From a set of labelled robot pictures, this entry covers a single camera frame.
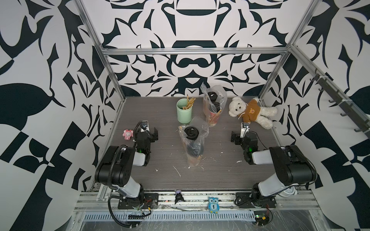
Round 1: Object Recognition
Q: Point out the red milk tea cup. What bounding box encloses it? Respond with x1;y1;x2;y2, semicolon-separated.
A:
185;126;199;141
208;91;219;104
203;102;222;127

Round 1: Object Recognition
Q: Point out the clear plastic carrier bag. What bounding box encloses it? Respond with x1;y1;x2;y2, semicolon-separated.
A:
200;83;227;127

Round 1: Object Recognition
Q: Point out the pale milk tea cup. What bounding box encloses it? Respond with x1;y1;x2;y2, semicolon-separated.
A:
186;145;204;167

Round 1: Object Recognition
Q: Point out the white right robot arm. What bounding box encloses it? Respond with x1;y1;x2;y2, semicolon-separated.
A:
231;132;318;207

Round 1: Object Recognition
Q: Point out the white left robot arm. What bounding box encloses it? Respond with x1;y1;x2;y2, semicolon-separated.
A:
94;128;159;203

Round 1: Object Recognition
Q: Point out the pink plush toy figure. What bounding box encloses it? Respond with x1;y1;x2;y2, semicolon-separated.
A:
122;130;134;141

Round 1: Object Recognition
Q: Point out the white teddy bear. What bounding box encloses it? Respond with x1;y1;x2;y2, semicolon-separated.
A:
228;97;278;130

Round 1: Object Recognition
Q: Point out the green straw holder cup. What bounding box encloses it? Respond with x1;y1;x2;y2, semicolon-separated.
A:
176;98;192;124

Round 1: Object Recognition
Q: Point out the bundle of paper straws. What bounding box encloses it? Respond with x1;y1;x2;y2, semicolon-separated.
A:
182;96;196;110

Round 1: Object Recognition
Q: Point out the white alarm clock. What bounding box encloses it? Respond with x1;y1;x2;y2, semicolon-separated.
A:
278;186;298;197

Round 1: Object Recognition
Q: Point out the small purple figure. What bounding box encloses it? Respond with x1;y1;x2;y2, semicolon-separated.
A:
174;189;185;205

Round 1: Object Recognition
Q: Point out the blue owl figure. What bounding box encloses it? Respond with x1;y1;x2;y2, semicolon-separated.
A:
208;197;220;214

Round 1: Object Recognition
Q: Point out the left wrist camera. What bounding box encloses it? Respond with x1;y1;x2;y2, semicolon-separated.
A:
139;120;150;132

